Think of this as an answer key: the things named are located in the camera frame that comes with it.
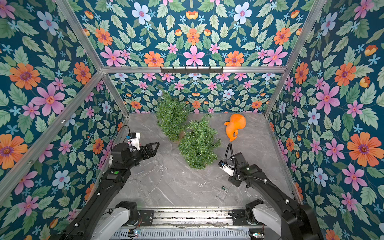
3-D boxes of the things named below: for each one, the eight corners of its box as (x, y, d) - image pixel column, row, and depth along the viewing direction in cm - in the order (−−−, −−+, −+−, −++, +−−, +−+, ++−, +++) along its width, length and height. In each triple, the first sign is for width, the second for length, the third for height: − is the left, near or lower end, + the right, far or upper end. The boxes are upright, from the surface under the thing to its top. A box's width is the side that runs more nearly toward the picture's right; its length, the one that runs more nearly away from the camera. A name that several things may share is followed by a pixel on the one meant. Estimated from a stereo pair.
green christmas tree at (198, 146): (196, 184, 86) (191, 152, 56) (184, 165, 93) (175, 128, 64) (220, 169, 92) (227, 132, 63) (207, 152, 99) (209, 112, 70)
